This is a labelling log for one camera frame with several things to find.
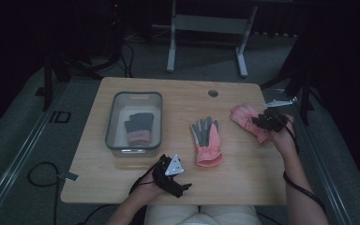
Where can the black tripod stand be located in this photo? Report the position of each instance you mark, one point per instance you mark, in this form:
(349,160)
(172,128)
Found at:
(48,84)
(304,90)

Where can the clear plastic bin grey rim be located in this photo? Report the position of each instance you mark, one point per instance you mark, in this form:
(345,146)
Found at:
(118,125)

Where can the metal floor rail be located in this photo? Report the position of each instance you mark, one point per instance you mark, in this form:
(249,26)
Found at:
(18,156)
(328,184)

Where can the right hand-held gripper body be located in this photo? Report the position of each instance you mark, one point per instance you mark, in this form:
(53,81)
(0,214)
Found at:
(273,120)

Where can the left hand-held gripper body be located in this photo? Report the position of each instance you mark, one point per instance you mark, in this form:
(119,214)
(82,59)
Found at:
(168,176)

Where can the grey metal desk frame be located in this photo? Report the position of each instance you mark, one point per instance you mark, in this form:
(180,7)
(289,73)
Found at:
(209,25)

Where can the pink ski glove grey palm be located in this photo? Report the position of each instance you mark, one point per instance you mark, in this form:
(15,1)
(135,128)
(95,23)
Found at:
(207,140)

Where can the grey pink sock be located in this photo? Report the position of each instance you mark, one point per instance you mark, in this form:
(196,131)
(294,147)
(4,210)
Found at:
(137,142)
(140,122)

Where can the person's left hand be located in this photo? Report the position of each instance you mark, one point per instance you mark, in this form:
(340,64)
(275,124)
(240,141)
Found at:
(148,190)

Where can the person's right hand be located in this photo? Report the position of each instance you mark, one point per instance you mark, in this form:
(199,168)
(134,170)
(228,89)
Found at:
(286,140)

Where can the pink ski glove printed back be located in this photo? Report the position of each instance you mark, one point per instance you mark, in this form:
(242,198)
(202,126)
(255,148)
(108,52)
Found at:
(243,117)

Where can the person's legs in light trousers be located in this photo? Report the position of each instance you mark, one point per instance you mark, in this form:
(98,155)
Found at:
(203,215)

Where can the black rectangular floor bracket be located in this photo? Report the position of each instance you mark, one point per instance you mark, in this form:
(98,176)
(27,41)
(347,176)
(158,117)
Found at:
(59,117)

